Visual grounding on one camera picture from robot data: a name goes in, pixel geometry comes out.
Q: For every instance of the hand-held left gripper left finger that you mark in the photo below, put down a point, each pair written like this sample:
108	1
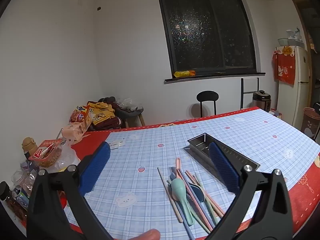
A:
95	165

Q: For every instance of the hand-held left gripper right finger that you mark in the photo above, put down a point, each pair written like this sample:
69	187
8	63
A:
223	166

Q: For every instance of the stainless steel utensil tray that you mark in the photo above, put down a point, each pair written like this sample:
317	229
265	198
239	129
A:
200	142

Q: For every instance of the blue plastic spoon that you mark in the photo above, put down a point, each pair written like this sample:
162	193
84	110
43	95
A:
198	193

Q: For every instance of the pink plastic spoon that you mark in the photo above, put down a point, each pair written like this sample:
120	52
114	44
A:
177	165

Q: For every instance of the green plastic spoon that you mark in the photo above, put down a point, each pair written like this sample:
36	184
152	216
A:
179	189

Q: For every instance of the pile of pastel chopsticks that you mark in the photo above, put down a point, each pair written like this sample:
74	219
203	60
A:
200	212

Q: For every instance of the person's left hand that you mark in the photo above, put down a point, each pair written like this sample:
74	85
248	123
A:
148	235

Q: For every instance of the white plastic container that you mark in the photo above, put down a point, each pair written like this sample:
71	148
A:
68	157

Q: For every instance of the white sachets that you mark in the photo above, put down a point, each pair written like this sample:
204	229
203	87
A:
116	143

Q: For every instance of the dark red clothes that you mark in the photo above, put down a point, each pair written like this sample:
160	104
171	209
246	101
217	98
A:
113	123

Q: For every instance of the clear cup with snack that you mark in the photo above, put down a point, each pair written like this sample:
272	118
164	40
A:
47	153

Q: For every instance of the orange snack bag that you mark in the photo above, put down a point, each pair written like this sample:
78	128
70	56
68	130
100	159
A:
81	116

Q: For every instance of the yellow clothes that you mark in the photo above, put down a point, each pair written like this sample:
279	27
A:
102	112

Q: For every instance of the clear plastic bag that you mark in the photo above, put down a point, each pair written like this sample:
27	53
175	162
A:
126	104

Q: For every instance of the bottle with tan lid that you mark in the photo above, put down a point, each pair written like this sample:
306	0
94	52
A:
29	146

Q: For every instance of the black round stool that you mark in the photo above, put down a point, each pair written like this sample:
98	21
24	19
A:
207	96

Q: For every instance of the clear glass jar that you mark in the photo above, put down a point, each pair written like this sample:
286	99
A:
22	180

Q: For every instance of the dark rice cooker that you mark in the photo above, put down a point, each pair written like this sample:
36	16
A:
262	101

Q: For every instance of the black windowsill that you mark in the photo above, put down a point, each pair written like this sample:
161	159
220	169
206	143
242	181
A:
215	77

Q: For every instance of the brown trash bin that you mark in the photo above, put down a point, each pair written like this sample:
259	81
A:
310	122

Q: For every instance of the yellow snack packet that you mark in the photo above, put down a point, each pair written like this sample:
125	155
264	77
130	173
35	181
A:
185	73

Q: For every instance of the red printed cloth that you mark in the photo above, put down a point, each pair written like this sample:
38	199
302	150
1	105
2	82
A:
283	67

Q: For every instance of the white fridge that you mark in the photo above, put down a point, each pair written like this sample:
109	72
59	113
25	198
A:
301	67

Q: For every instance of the dark window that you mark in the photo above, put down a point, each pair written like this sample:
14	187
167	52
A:
207	30

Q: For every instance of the bowls on fridge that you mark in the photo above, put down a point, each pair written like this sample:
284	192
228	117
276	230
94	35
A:
290	41

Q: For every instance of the black metal chair frame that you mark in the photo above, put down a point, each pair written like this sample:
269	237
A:
242	92

